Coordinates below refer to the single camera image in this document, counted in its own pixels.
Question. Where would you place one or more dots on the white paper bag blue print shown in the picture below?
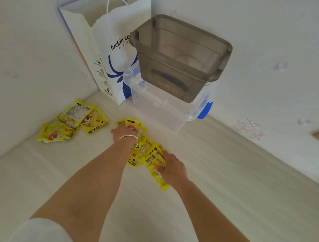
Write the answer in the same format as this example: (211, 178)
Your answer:
(109, 37)

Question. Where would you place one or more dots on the person's left fingers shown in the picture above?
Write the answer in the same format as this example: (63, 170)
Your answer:
(129, 127)

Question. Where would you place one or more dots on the clear storage box blue latch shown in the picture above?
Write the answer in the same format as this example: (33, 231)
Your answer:
(159, 109)

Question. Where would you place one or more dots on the yellow cartoon-print packet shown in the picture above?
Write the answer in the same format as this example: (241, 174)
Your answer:
(96, 121)
(134, 121)
(53, 134)
(151, 165)
(74, 131)
(74, 113)
(153, 149)
(142, 139)
(134, 160)

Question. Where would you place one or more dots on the white sleeve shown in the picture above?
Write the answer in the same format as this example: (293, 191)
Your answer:
(39, 230)

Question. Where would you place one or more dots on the pink cat wall sticker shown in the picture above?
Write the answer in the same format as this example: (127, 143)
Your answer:
(250, 129)

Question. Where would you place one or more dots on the person's left forearm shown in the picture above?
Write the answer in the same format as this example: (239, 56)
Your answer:
(94, 184)

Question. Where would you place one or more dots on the person's right hand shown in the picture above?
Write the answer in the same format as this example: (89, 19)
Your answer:
(174, 170)

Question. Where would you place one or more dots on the person's right thumb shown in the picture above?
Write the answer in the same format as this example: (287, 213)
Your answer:
(159, 170)

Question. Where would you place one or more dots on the person's left hand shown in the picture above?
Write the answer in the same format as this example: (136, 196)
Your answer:
(124, 133)

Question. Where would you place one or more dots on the person's right forearm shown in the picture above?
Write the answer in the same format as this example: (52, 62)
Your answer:
(206, 214)

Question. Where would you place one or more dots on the grey translucent plastic bin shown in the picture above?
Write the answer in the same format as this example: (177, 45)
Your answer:
(174, 74)

